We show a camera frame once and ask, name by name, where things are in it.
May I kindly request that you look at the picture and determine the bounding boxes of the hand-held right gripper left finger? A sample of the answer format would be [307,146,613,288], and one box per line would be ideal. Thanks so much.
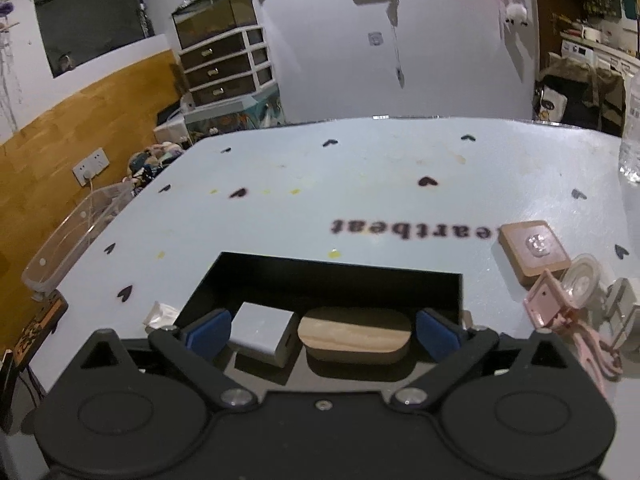
[74,309,258,408]

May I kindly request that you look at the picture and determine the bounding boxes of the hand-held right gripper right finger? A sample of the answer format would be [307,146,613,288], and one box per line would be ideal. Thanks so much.
[392,308,583,408]

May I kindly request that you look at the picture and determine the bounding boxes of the white rectangular box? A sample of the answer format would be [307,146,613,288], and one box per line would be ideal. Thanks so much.
[227,302,296,367]

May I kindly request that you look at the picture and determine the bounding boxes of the oval wooden block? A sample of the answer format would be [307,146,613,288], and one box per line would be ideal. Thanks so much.
[298,306,414,364]

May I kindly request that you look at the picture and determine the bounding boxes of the black tray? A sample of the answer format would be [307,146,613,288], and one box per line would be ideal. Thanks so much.
[175,251,463,392]

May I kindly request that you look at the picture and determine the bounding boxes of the crumpled white tissue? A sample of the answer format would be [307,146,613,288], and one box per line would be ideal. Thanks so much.
[142,301,181,334]

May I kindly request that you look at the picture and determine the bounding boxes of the pink clip holder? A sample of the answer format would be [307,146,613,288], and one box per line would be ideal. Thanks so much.
[523,270,624,397]

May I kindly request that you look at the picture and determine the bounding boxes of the clear round container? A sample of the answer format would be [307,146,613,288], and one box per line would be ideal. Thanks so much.
[559,253,601,309]

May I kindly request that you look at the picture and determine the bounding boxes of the patterned wooden box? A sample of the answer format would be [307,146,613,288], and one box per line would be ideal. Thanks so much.
[13,292,69,367]

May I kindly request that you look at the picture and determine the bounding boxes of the clear plastic bin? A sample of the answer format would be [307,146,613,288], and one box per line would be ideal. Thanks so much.
[22,182,137,295]

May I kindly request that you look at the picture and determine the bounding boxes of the pile of soft toys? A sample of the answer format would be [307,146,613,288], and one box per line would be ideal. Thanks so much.
[124,142,187,192]

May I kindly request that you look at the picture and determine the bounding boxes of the white storage box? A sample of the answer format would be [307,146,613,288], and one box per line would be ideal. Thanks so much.
[153,109,189,147]

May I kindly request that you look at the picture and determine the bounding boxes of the teal fish tank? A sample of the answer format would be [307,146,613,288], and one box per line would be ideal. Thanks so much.
[184,94,284,142]

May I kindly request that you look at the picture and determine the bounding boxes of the white drawer unit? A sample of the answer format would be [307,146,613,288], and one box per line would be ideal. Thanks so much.
[178,24,275,107]

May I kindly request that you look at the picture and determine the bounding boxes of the clear water bottle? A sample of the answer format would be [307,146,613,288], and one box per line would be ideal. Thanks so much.
[618,66,640,184]

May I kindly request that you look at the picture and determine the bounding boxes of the beige tote bag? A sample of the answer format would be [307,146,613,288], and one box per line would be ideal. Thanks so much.
[536,54,627,132]

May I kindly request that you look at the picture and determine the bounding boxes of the glass tank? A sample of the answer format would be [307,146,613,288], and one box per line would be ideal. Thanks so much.
[172,0,259,51]

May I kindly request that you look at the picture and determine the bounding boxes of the white washing machine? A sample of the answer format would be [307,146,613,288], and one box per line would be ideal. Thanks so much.
[559,31,640,77]

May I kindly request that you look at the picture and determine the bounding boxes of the white plush toy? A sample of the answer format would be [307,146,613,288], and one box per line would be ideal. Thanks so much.
[504,2,532,29]

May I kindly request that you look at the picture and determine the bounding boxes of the white wall socket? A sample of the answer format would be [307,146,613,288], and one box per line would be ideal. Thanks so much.
[72,147,110,187]

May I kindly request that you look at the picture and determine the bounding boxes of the dark wall screen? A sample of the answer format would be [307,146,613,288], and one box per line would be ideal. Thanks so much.
[30,0,149,79]

